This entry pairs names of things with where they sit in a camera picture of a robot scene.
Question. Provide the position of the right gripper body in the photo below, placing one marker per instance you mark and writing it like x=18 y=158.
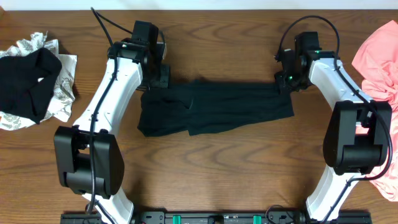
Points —
x=283 y=81

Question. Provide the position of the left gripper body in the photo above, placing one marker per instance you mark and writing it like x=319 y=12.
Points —
x=160 y=76

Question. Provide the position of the black shirt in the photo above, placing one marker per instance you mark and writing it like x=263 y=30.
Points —
x=210 y=107

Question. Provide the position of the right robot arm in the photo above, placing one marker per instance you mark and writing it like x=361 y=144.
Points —
x=357 y=145

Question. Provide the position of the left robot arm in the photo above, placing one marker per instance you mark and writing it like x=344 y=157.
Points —
x=89 y=161

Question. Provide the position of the pink garment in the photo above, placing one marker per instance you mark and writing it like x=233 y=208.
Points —
x=376 y=61

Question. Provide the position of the white leaf-patterned cloth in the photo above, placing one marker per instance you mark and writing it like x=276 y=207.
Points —
x=60 y=105

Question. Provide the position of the black folded garment on left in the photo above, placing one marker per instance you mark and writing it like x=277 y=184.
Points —
x=27 y=83

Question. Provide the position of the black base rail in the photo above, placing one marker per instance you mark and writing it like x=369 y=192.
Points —
x=273 y=216

